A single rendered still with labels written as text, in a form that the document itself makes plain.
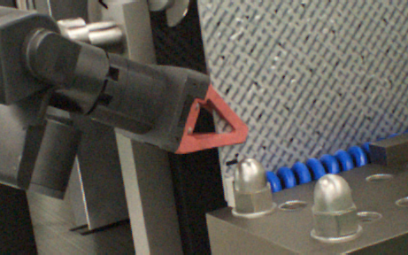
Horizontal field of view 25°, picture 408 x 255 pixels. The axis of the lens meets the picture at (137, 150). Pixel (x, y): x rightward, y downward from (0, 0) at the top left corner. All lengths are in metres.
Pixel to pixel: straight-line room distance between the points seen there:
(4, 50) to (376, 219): 0.30
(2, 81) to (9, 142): 0.07
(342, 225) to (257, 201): 0.10
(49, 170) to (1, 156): 0.04
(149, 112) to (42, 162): 0.10
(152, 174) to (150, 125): 0.13
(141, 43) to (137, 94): 0.12
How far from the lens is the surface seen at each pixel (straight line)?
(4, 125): 0.69
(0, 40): 0.62
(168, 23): 0.82
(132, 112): 0.72
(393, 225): 0.68
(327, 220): 0.65
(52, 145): 0.69
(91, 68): 0.71
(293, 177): 0.80
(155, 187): 0.86
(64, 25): 0.82
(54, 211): 1.31
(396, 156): 0.83
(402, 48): 0.90
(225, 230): 0.73
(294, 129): 0.83
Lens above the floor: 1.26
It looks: 13 degrees down
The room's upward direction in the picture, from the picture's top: 9 degrees counter-clockwise
